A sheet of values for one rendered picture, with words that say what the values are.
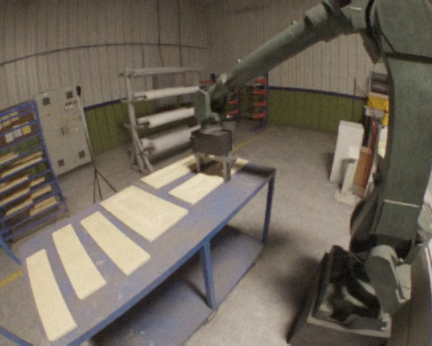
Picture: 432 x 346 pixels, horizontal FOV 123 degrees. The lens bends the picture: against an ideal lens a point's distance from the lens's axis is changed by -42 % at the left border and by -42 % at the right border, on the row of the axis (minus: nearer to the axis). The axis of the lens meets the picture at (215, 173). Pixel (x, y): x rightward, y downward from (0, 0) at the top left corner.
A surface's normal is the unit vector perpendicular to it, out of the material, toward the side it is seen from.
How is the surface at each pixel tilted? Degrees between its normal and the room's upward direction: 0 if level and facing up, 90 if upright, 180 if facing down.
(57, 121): 90
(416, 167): 90
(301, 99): 90
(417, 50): 90
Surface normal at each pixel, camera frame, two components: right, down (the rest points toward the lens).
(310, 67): -0.60, 0.38
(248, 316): -0.04, -0.90
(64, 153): 0.80, 0.23
